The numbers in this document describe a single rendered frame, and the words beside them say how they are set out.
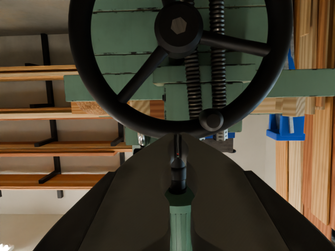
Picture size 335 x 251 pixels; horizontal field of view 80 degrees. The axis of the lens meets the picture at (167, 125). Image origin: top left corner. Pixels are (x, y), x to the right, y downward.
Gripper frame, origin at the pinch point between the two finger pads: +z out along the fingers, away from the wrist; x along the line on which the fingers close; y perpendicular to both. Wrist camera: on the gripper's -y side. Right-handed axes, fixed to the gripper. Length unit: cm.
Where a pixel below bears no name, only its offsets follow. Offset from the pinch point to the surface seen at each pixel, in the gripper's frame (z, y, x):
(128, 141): 56, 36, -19
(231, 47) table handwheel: 17.2, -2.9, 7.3
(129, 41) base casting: 36.1, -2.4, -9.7
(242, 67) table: 24.7, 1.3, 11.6
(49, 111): 210, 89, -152
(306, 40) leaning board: 149, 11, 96
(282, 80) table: 33.0, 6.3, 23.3
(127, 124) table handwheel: 13.2, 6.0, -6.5
